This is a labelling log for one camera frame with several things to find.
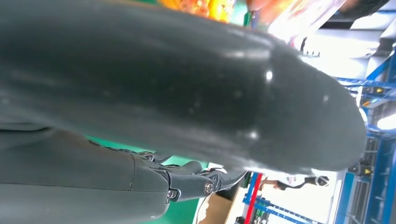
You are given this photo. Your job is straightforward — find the blue metal shelf rack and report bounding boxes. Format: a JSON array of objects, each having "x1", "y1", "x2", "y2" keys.
[{"x1": 334, "y1": 46, "x2": 396, "y2": 224}]

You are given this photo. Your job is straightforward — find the brown cardboard box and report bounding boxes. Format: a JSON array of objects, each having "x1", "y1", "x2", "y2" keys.
[{"x1": 198, "y1": 193, "x2": 234, "y2": 224}]

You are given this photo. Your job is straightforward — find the yellow taped cardboard mat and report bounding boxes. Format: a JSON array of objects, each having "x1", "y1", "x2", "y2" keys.
[{"x1": 157, "y1": 0, "x2": 236, "y2": 23}]

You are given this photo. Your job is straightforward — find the red metal bar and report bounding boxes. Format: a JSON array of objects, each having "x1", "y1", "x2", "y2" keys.
[{"x1": 243, "y1": 173, "x2": 263, "y2": 224}]

